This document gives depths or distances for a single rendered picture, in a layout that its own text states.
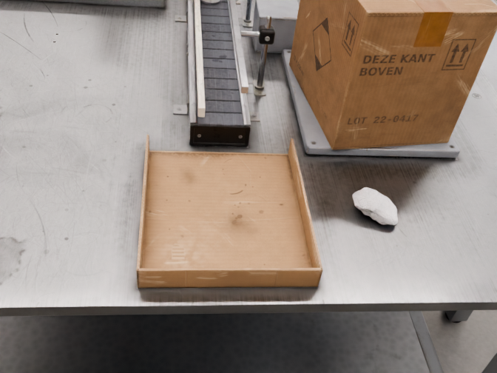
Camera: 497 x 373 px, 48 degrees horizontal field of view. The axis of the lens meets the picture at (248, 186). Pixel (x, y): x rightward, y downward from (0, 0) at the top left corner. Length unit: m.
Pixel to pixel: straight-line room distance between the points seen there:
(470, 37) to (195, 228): 0.55
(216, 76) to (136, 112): 0.17
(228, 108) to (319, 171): 0.20
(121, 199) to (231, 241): 0.20
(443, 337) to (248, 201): 1.13
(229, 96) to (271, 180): 0.20
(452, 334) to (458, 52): 1.13
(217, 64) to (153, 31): 0.26
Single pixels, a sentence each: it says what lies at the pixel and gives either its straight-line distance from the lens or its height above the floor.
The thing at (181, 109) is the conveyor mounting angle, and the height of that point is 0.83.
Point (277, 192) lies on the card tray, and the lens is 0.96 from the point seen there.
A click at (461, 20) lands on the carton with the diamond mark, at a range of 1.00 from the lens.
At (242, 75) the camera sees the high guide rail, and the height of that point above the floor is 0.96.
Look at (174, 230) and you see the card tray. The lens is 0.88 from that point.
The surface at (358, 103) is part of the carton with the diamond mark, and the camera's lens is 1.00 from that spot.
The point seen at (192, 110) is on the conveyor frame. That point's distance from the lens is 1.05.
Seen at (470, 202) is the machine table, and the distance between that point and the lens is 1.07.
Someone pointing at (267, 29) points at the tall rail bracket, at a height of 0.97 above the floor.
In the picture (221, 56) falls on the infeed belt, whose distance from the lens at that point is 1.21.
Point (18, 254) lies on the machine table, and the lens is 0.88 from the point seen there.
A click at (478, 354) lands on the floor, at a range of 1.95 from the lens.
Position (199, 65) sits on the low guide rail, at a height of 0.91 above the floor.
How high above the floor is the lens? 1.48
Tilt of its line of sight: 42 degrees down
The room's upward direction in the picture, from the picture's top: 8 degrees clockwise
